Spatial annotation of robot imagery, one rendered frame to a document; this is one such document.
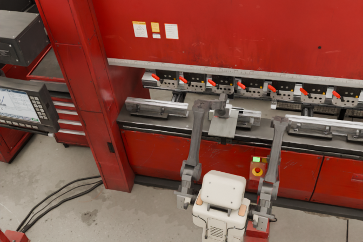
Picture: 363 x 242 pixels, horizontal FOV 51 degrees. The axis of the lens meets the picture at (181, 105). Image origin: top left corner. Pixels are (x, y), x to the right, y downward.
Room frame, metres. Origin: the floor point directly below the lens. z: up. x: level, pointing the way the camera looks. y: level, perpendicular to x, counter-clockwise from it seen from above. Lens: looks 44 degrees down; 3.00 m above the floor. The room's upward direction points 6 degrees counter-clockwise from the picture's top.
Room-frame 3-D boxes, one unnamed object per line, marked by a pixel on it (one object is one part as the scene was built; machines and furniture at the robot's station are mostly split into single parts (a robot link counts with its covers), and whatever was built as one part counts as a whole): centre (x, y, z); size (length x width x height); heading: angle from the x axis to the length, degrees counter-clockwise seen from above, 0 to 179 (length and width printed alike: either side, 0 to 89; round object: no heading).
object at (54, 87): (2.14, 0.99, 1.18); 0.40 x 0.24 x 0.07; 73
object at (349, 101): (1.77, -1.07, 1.26); 0.15 x 0.09 x 0.17; 73
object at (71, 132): (2.79, 0.99, 0.50); 0.50 x 0.50 x 1.00; 73
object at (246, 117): (1.99, -0.39, 0.92); 0.39 x 0.06 x 0.10; 73
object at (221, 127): (1.86, -0.29, 1.00); 0.26 x 0.18 x 0.01; 163
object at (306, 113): (2.19, -1.02, 0.81); 0.64 x 0.08 x 0.14; 163
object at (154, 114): (2.13, 0.26, 0.89); 0.30 x 0.05 x 0.03; 73
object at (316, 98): (1.83, -0.88, 1.26); 0.15 x 0.09 x 0.17; 73
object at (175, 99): (2.50, -0.02, 0.81); 0.64 x 0.08 x 0.14; 163
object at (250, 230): (1.53, -0.52, 0.06); 0.25 x 0.20 x 0.12; 164
